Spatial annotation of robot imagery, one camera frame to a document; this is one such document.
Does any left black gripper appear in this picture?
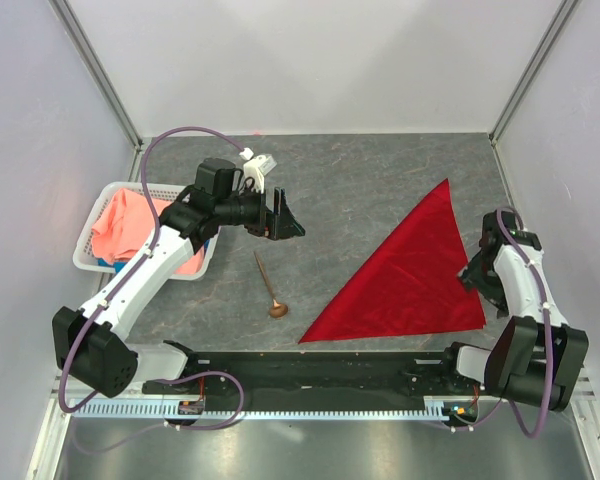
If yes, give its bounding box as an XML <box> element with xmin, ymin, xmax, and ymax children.
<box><xmin>215</xmin><ymin>182</ymin><xmax>304</xmax><ymax>241</ymax></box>

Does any red cloth napkin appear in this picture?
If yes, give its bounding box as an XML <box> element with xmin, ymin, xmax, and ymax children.
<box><xmin>300</xmin><ymin>179</ymin><xmax>486</xmax><ymax>343</ymax></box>

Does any copper spoon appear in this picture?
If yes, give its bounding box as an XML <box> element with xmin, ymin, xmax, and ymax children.
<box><xmin>254</xmin><ymin>252</ymin><xmax>289</xmax><ymax>319</ymax></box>

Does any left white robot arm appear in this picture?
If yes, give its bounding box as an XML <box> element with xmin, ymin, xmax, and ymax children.
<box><xmin>52</xmin><ymin>155</ymin><xmax>305</xmax><ymax>398</ymax></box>

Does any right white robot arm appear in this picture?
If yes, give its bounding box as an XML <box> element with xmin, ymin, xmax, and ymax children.
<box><xmin>437</xmin><ymin>208</ymin><xmax>589</xmax><ymax>411</ymax></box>

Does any pink cloth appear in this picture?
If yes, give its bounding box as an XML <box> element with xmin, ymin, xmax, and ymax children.
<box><xmin>89</xmin><ymin>186</ymin><xmax>206</xmax><ymax>276</ymax></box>

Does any blue cloth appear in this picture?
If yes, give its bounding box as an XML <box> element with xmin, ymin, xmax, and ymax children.
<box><xmin>97</xmin><ymin>241</ymin><xmax>210</xmax><ymax>275</ymax></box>

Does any white plastic basket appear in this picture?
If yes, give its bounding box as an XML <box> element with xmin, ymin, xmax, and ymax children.
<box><xmin>73</xmin><ymin>182</ymin><xmax>219</xmax><ymax>281</ymax></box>

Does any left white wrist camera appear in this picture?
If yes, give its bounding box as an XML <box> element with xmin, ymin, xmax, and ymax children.
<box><xmin>239</xmin><ymin>147</ymin><xmax>277</xmax><ymax>193</ymax></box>

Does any slotted cable duct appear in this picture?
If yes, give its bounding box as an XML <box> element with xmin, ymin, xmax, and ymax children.
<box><xmin>74</xmin><ymin>397</ymin><xmax>469</xmax><ymax>421</ymax></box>

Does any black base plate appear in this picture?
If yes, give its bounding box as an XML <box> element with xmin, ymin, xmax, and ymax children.
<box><xmin>139</xmin><ymin>349</ymin><xmax>486</xmax><ymax>412</ymax></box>

